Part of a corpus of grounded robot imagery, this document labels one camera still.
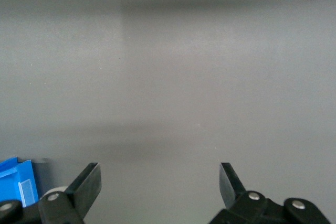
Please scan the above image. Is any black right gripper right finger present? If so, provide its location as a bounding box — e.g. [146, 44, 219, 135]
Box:
[208, 162, 286, 224]

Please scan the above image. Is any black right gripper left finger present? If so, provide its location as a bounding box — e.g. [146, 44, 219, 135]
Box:
[38, 162, 102, 224]

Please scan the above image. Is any blue plastic storage bin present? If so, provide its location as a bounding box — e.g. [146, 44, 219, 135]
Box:
[0, 157, 40, 208]

